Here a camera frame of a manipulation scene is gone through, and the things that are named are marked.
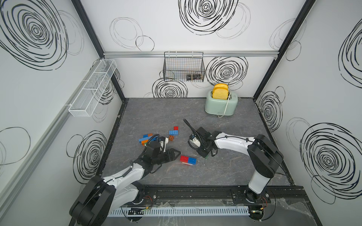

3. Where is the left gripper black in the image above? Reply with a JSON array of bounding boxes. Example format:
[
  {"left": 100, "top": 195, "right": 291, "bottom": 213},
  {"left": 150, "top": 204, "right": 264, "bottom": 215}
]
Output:
[{"left": 152, "top": 148, "right": 181, "bottom": 165}]

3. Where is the light blue long lego brick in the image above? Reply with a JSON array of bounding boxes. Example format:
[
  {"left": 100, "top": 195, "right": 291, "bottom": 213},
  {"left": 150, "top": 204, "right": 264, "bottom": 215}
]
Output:
[{"left": 169, "top": 130, "right": 179, "bottom": 136}]

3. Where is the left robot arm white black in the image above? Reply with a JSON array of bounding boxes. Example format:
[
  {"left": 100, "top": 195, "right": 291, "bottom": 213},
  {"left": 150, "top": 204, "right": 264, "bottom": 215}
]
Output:
[{"left": 69, "top": 141, "right": 181, "bottom": 226}]

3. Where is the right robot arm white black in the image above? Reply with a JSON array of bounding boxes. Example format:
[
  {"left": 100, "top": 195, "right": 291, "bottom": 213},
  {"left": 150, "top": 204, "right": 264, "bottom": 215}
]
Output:
[{"left": 188, "top": 127, "right": 284, "bottom": 203}]

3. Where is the mint green toaster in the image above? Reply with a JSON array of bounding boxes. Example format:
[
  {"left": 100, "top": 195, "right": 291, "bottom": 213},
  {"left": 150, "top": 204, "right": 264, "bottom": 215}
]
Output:
[{"left": 205, "top": 90, "right": 238, "bottom": 116}]

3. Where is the yellow toast slice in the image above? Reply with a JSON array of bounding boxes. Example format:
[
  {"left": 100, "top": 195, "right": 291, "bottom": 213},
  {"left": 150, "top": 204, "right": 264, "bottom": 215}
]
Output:
[{"left": 212, "top": 83, "right": 229, "bottom": 100}]

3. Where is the white toaster cable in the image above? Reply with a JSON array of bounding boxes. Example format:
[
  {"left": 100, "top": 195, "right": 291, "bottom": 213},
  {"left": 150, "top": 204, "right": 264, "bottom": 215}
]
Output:
[{"left": 218, "top": 91, "right": 232, "bottom": 118}]

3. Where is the white cable duct strip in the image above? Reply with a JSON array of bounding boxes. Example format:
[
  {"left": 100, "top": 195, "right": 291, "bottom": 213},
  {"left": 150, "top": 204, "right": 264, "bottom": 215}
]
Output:
[{"left": 108, "top": 206, "right": 250, "bottom": 218}]

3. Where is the black wire wall basket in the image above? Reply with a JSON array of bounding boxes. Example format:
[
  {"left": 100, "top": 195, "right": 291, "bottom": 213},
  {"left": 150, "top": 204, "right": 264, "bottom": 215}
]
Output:
[{"left": 163, "top": 56, "right": 206, "bottom": 82}]

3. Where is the white wire wall shelf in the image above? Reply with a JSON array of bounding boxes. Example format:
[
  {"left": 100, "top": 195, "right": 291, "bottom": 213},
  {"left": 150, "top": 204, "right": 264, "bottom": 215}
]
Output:
[{"left": 68, "top": 59, "right": 117, "bottom": 117}]

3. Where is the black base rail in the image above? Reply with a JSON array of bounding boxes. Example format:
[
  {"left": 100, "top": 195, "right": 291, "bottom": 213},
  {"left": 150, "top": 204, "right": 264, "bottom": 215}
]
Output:
[{"left": 144, "top": 185, "right": 307, "bottom": 205}]

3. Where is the grey wall rail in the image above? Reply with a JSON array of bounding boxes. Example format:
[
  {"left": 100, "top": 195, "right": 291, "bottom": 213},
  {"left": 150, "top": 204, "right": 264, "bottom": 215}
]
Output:
[{"left": 104, "top": 50, "right": 279, "bottom": 58}]

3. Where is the black corner frame post left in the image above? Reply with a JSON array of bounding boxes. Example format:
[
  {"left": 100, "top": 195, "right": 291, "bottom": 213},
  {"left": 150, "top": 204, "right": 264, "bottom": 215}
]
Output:
[{"left": 71, "top": 0, "right": 127, "bottom": 103}]

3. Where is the black corner frame post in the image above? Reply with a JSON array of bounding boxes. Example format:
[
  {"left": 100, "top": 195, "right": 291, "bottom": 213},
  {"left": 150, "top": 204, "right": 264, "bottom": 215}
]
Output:
[
  {"left": 253, "top": 0, "right": 316, "bottom": 102},
  {"left": 71, "top": 0, "right": 127, "bottom": 103}
]

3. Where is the black corner frame post right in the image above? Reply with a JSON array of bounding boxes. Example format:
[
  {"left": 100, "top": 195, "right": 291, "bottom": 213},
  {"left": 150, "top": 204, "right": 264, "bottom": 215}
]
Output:
[{"left": 253, "top": 0, "right": 316, "bottom": 102}]

